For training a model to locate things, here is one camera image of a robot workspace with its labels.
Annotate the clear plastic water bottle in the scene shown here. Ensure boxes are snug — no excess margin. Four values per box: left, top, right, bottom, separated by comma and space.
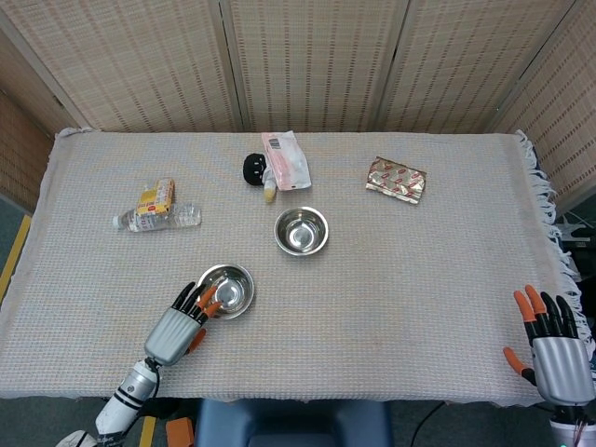
113, 202, 203, 233

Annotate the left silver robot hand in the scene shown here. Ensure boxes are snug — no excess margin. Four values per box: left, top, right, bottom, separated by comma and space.
143, 281, 224, 366

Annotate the stainless steel bowl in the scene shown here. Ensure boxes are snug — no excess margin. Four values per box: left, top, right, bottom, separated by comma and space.
273, 207, 331, 257
196, 264, 256, 321

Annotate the black cable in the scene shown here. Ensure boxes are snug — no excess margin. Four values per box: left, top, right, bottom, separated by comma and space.
409, 400, 446, 447

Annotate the yellow snack pack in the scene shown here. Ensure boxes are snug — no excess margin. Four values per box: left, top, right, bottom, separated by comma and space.
135, 178, 176, 216

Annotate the gold foil snack package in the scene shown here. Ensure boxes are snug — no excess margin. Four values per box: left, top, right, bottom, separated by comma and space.
365, 156, 428, 207

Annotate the beige woven tablecloth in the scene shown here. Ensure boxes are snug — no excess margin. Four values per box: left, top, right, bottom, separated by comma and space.
0, 127, 586, 407

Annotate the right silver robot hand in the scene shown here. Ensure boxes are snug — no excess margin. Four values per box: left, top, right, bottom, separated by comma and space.
502, 284, 596, 409

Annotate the orange block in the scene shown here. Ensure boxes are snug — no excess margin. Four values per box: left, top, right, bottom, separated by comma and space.
166, 417, 196, 447

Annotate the black-haired plush doll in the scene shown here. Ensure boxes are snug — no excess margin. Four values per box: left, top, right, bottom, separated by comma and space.
242, 153, 279, 204

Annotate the pink and white packet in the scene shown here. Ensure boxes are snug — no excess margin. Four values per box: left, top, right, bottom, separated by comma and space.
260, 130, 313, 192

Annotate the woven folding screen panel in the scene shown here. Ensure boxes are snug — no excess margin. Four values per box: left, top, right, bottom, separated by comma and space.
372, 0, 581, 135
0, 0, 246, 134
487, 0, 596, 210
0, 88, 64, 215
219, 0, 412, 134

